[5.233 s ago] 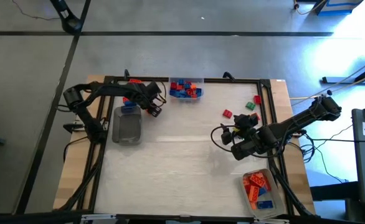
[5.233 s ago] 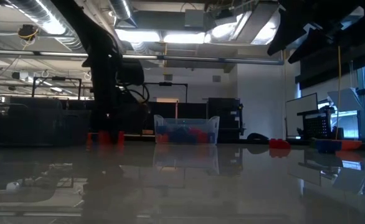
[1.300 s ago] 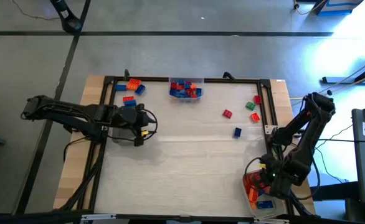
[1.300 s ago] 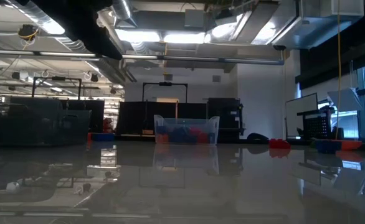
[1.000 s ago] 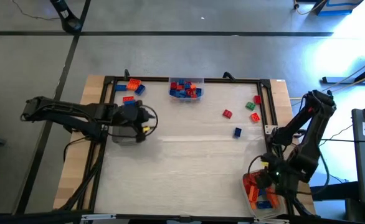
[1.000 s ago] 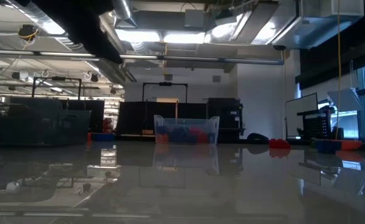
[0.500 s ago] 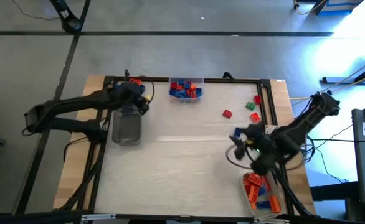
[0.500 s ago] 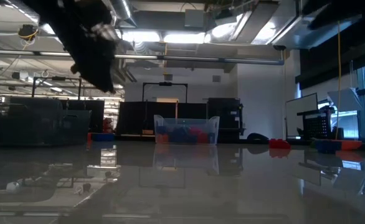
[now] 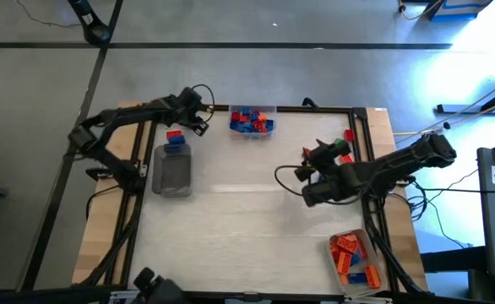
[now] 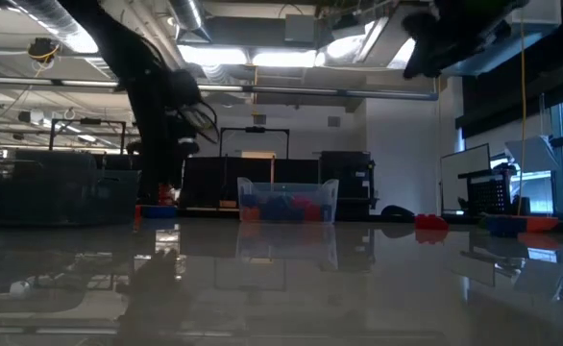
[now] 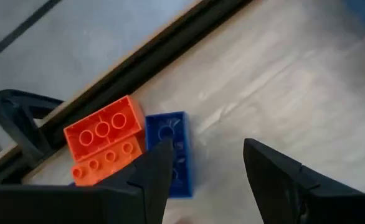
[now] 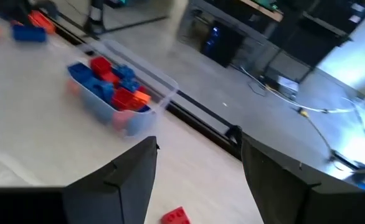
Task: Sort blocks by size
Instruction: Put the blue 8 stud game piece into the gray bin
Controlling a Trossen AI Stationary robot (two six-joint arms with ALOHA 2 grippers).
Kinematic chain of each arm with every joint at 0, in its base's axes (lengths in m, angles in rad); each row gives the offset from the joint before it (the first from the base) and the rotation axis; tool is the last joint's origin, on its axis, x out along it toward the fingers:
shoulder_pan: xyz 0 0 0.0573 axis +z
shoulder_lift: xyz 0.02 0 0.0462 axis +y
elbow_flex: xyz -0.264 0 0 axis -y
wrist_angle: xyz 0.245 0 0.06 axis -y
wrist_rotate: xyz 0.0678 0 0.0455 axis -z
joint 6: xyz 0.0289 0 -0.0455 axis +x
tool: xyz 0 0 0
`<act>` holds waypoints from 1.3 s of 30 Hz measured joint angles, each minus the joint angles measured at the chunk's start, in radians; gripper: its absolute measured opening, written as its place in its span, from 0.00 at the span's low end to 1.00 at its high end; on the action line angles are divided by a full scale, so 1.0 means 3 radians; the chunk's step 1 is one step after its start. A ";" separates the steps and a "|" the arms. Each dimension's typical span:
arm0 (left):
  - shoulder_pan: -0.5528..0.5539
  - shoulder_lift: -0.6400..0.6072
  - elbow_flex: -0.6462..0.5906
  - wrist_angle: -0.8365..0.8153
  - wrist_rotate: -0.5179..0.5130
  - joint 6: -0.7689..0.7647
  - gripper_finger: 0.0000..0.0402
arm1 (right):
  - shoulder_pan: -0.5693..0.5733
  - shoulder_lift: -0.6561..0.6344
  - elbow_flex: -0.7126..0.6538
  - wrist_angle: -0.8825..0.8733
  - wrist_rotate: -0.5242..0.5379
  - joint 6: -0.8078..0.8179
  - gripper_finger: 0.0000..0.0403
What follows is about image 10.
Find dark grey translucent bin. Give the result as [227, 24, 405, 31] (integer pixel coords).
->
[0, 149, 141, 227]

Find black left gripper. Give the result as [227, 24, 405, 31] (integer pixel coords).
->
[136, 69, 201, 207]

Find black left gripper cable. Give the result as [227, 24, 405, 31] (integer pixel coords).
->
[184, 98, 220, 145]

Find grey ceiling box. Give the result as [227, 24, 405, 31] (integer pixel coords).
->
[283, 12, 317, 43]

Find long red toy block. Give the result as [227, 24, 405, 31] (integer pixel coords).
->
[414, 213, 450, 231]

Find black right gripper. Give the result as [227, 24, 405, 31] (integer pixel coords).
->
[401, 0, 527, 81]

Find red shelf items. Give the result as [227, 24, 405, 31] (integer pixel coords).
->
[159, 182, 182, 206]

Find black ceiling device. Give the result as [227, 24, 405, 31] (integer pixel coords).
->
[27, 37, 61, 66]

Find black frame stand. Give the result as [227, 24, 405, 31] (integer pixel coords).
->
[48, 117, 127, 156]
[218, 126, 291, 160]

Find black perforated cart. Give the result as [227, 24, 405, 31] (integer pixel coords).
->
[457, 163, 532, 216]

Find horizontal ceiling pipe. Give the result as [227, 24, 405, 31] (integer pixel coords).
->
[0, 75, 439, 101]

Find silver spiral duct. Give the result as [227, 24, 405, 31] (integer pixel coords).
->
[168, 0, 213, 42]
[10, 0, 119, 83]

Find whiteboard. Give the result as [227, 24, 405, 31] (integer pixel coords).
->
[439, 142, 492, 210]

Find silver rectangular duct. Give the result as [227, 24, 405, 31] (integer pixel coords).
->
[319, 0, 563, 78]

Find long blue toy block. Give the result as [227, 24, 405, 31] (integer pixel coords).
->
[141, 205, 178, 220]
[485, 214, 527, 237]

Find clear plastic bin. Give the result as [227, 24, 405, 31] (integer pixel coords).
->
[237, 176, 342, 226]

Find long orange toy block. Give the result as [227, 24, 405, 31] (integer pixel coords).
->
[526, 215, 560, 234]

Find yellow hanging cable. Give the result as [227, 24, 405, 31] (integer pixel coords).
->
[518, 23, 528, 216]

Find ceiling light panel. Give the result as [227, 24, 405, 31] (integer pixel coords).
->
[178, 43, 249, 66]
[251, 49, 319, 68]

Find black partition panels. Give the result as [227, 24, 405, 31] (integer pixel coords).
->
[179, 156, 322, 209]

